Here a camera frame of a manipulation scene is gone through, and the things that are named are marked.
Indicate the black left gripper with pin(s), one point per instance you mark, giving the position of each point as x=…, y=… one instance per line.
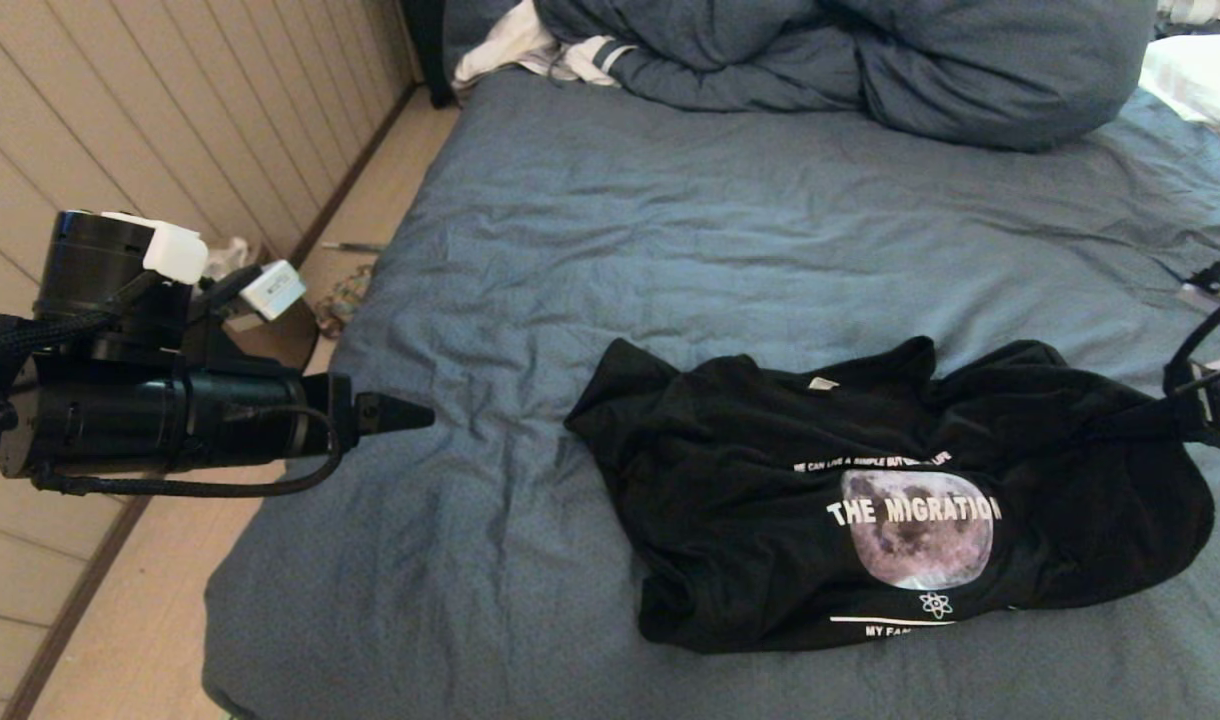
x=260, y=420

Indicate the black moon print t-shirt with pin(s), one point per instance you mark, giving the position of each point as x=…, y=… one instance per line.
x=770, y=480

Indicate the patterned crumpled cloth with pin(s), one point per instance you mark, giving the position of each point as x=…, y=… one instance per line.
x=342, y=300

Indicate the brown trash bin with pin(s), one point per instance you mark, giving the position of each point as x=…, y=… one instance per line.
x=280, y=345

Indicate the thin stick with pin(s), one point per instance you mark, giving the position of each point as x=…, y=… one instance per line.
x=355, y=247

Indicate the crumpled plastic bin bag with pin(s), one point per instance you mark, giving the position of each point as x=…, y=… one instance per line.
x=228, y=258

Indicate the white pillow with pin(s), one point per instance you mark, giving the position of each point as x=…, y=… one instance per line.
x=1205, y=80

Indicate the dark bedside furniture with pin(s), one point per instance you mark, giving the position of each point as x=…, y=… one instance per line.
x=430, y=50

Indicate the white striped garment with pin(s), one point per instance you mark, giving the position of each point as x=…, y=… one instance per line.
x=510, y=50

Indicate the blue crumpled duvet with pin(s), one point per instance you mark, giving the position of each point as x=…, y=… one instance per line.
x=920, y=70

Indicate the white left wrist camera on bracket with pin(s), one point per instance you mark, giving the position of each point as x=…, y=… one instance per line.
x=270, y=288

